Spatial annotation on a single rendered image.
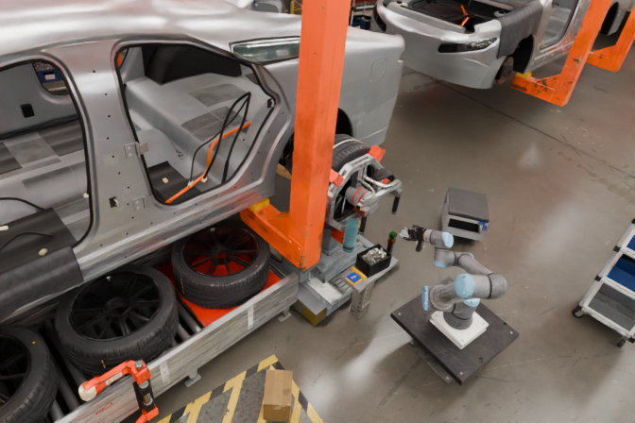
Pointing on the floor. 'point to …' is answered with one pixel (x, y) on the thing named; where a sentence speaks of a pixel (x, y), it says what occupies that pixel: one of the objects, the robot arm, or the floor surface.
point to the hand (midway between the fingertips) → (401, 235)
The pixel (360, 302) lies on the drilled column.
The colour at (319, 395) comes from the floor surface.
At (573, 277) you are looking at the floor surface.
